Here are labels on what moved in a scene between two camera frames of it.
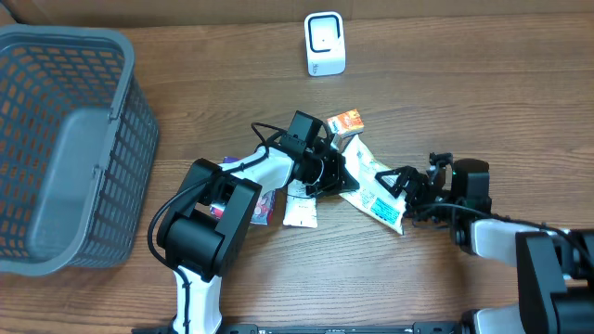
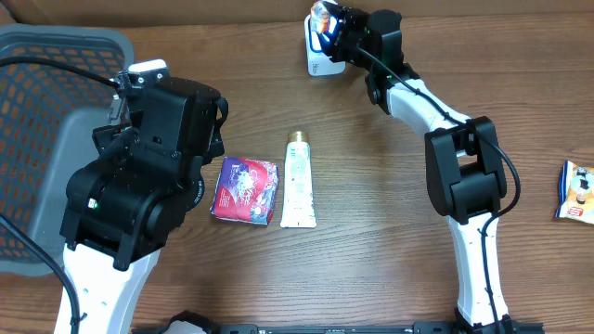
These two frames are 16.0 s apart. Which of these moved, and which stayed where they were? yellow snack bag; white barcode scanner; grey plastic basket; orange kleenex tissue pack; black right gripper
Moved: yellow snack bag; black right gripper; orange kleenex tissue pack
Stayed: white barcode scanner; grey plastic basket
